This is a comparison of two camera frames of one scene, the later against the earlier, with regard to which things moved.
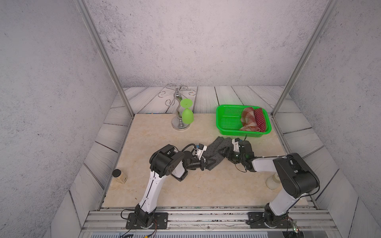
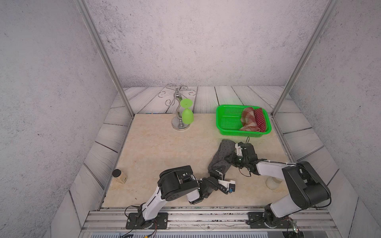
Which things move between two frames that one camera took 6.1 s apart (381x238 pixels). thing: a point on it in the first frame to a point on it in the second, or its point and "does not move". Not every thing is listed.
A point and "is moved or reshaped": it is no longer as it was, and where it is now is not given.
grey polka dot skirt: x=211 y=153 is moved or reshaped
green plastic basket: x=228 y=121 does not move
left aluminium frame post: x=86 y=15 does not move
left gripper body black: x=194 y=165 to x=216 y=186
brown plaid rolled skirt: x=248 y=120 does not move
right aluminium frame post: x=318 y=31 does not move
